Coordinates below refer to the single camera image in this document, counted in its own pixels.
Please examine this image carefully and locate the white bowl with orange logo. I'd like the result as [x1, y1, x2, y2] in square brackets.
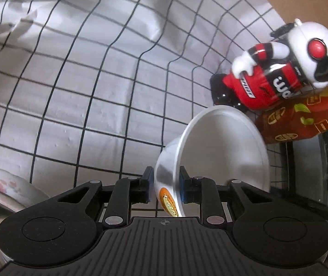
[154, 105, 269, 218]

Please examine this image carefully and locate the panda robot toy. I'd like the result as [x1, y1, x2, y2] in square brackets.
[209, 19, 328, 111]

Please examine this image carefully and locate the checked white tablecloth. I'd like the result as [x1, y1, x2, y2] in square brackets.
[0, 0, 292, 216]

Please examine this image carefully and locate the orange snack bag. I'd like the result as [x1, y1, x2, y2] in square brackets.
[254, 80, 328, 146]

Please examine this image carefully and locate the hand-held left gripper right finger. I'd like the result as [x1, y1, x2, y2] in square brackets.
[179, 166, 269, 229]

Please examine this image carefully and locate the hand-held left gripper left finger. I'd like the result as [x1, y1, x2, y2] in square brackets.
[57, 166, 155, 229]

